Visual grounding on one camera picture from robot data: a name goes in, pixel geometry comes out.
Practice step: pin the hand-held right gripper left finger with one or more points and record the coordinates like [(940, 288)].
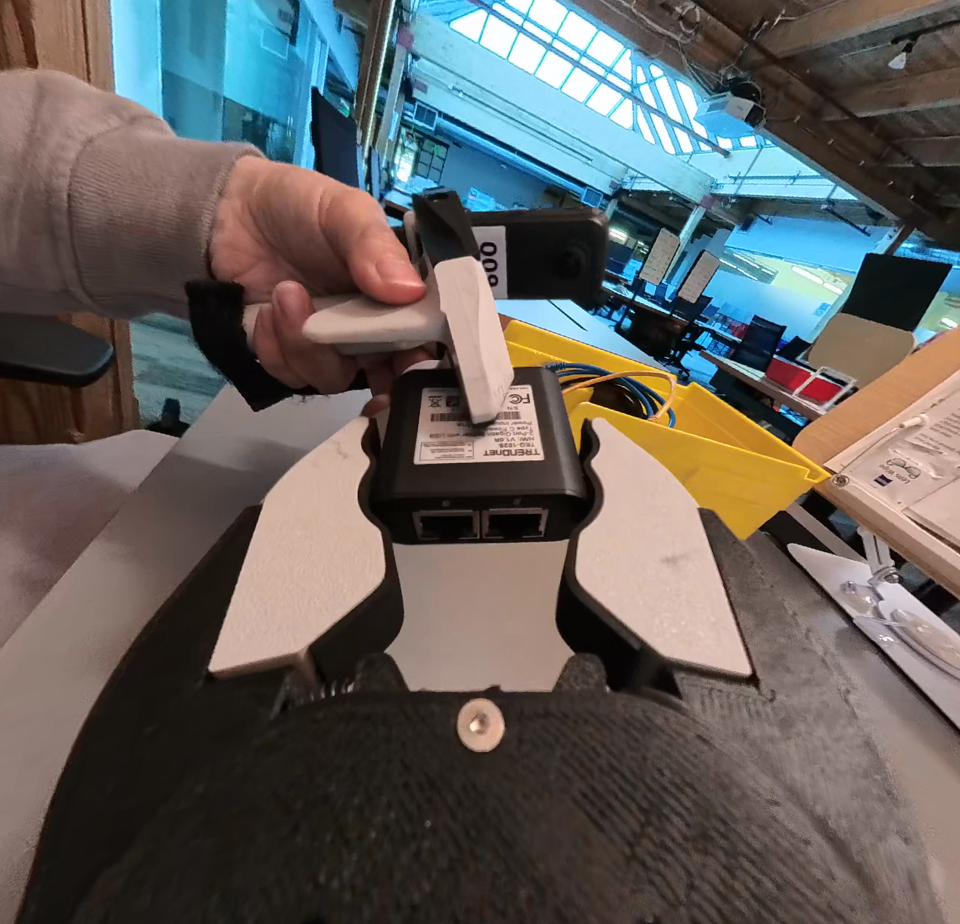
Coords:
[(300, 564)]

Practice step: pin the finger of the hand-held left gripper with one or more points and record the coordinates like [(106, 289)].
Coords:
[(476, 339)]

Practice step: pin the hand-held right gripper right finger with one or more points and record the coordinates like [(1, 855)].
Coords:
[(652, 564)]

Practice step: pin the yellow plastic bin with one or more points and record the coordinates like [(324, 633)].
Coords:
[(720, 459)]

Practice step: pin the black network splitter box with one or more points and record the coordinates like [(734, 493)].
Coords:
[(480, 481)]

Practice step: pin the person's left forearm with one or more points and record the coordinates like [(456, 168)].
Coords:
[(97, 204)]

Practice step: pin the grey desk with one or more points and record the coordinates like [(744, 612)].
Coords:
[(469, 609)]

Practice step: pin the person's left hand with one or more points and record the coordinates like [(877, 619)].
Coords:
[(300, 226)]

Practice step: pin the white stand base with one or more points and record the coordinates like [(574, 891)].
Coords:
[(832, 579)]

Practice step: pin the skylight window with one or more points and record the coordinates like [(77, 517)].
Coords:
[(570, 54)]

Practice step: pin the black office chair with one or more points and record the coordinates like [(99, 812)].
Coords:
[(759, 343)]

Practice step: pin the ceiling projector unit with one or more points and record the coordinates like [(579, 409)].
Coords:
[(731, 110)]

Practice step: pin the red box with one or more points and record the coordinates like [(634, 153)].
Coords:
[(787, 373)]

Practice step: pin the black laptop screen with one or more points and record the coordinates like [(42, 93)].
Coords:
[(334, 140)]

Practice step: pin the instruction sheet on stand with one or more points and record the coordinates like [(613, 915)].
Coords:
[(862, 414)]

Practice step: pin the lens wipe packet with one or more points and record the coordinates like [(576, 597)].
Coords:
[(900, 474)]

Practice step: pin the beige chair back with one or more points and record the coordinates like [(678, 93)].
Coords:
[(862, 350)]

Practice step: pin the printed instruction sheet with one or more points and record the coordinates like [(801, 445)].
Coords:
[(941, 421)]

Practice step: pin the black chair armrest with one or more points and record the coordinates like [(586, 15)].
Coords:
[(52, 350)]

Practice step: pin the black monitor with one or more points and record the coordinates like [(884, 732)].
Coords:
[(896, 290)]

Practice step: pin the ceiling spot lamp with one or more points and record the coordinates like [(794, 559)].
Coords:
[(900, 55)]

